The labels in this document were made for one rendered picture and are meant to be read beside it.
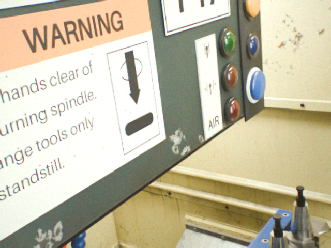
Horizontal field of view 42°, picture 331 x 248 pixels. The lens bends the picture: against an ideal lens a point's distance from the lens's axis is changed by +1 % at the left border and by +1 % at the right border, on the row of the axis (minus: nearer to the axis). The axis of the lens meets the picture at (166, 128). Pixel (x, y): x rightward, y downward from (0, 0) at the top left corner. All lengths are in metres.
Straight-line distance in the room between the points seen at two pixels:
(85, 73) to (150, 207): 1.47
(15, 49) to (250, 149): 1.16
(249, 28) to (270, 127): 0.87
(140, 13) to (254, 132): 1.04
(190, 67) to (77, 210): 0.15
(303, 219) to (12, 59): 0.73
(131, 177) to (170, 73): 0.08
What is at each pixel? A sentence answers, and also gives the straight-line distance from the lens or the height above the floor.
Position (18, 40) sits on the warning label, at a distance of 0.23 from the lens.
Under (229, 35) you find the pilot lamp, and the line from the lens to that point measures 0.39.
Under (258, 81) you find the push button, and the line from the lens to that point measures 0.44.
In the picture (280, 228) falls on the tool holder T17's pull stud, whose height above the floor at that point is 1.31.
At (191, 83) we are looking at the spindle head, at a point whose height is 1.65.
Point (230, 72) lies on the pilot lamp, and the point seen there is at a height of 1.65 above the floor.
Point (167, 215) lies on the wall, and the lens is 1.68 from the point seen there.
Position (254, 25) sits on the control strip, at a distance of 0.44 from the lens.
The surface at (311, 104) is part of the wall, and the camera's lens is 1.20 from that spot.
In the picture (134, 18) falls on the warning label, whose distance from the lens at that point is 0.29.
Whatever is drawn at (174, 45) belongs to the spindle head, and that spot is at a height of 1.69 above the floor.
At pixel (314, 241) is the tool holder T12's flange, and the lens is 0.92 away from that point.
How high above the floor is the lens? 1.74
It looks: 20 degrees down
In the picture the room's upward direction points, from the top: 7 degrees counter-clockwise
